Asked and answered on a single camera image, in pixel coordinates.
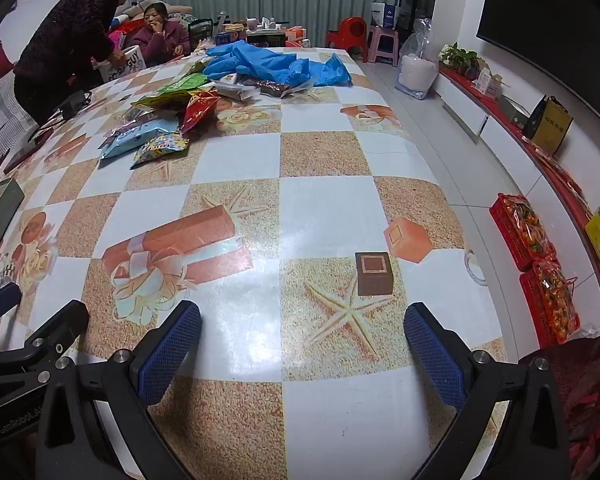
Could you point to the black standing pouch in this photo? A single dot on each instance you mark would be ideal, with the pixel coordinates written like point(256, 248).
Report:
point(200, 32)

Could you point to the pale pink snack packet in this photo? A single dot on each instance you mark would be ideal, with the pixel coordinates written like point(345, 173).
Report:
point(130, 127)

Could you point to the red crate of oranges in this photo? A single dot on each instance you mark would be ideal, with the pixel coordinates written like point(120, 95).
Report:
point(550, 305)
point(522, 232)

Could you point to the dark red fabric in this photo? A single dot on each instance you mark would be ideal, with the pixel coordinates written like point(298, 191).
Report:
point(580, 395)

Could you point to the clear tape roll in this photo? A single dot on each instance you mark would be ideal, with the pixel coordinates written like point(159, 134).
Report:
point(466, 260)

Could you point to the red plastic chair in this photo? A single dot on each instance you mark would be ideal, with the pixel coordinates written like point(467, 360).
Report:
point(350, 32)

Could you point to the colourful foil snack packet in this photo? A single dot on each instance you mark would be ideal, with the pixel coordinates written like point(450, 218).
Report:
point(160, 146)

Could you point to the white printed bag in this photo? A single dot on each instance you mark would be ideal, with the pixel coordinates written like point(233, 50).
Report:
point(125, 62)

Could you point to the black wall television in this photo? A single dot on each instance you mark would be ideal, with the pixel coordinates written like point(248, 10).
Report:
point(555, 10)

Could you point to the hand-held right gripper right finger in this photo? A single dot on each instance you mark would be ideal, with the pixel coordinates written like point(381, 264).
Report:
point(435, 360)

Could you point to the red gold-print snack packet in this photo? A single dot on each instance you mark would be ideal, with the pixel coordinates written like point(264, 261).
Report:
point(197, 110)

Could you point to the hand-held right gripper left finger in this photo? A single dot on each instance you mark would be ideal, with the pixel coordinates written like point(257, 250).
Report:
point(167, 360)

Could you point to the pink plastic stool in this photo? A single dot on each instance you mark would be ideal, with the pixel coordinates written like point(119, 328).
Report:
point(382, 42)

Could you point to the black power adapter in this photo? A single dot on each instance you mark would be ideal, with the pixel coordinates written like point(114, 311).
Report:
point(74, 104)

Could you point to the grey shallow cardboard box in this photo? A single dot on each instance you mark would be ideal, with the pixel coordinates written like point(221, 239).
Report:
point(0, 210)

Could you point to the brown snack packet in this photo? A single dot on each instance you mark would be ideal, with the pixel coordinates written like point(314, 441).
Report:
point(275, 87)

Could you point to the pile of blue rubber gloves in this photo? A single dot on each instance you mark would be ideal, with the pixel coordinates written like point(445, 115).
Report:
point(275, 62)

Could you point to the green potted plant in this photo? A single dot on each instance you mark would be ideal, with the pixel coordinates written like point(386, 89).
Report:
point(460, 55)

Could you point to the small white carton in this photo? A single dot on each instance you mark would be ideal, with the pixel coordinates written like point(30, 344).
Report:
point(490, 82)

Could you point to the yellow green snack packet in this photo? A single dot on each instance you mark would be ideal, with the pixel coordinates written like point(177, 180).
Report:
point(157, 102)

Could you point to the dark red phone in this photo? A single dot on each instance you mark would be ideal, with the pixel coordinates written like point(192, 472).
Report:
point(30, 150)

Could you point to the white red television cabinet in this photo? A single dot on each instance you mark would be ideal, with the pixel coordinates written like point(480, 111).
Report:
point(510, 145)

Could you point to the black storage box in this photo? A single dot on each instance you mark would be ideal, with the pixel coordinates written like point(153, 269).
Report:
point(265, 37)

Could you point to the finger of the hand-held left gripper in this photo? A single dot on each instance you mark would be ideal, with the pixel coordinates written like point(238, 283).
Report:
point(55, 322)
point(2, 297)

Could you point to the black gold gift bag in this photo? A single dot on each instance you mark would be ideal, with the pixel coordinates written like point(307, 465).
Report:
point(550, 127)

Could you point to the clear white snack packet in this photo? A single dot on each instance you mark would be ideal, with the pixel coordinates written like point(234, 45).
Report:
point(237, 91)

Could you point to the light blue snack packet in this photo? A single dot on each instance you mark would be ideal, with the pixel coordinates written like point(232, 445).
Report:
point(130, 145)

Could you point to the clear plastic bag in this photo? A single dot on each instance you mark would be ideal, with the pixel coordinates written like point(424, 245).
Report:
point(420, 67)

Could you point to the white blue carton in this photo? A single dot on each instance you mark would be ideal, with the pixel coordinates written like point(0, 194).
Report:
point(385, 15)

